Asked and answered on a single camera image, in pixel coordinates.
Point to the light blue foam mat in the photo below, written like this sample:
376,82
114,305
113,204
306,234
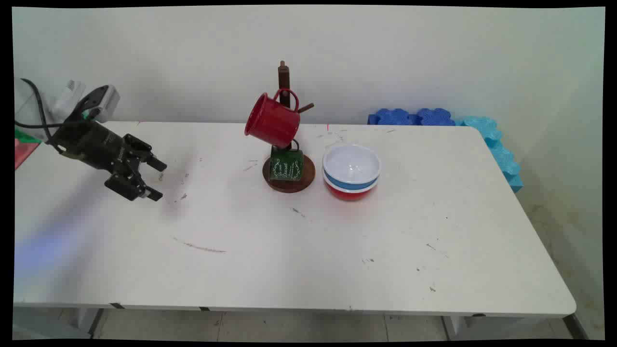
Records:
501,154

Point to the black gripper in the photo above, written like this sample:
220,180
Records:
94,142

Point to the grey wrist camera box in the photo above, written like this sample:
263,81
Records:
103,101

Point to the blue bowl white inside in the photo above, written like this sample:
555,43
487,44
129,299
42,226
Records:
352,166

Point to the red bowl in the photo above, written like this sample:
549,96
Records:
349,193

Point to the green printed mug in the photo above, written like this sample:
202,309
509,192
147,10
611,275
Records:
287,166

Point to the green foam mat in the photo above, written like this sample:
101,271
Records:
24,136

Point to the brown wooden mug tree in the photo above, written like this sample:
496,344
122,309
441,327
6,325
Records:
288,185

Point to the red enamel mug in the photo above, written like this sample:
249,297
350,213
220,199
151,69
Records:
272,123

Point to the grey table leg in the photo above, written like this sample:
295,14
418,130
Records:
89,320

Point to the red foam mat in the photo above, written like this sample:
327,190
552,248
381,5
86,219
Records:
24,152

